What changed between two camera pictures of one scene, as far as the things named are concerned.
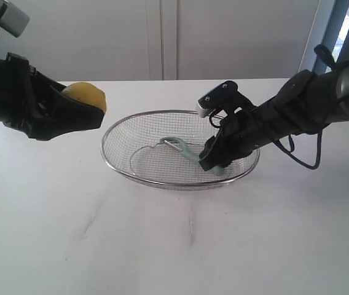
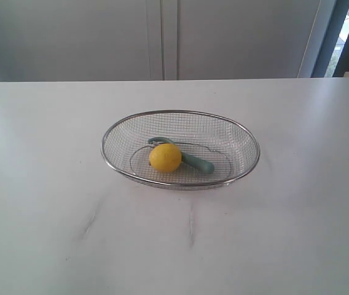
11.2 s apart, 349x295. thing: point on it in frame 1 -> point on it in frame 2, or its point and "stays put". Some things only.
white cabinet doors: x=162 y=40 stays put
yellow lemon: x=87 y=93 -> x=165 y=157
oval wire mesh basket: x=132 y=146 stays put
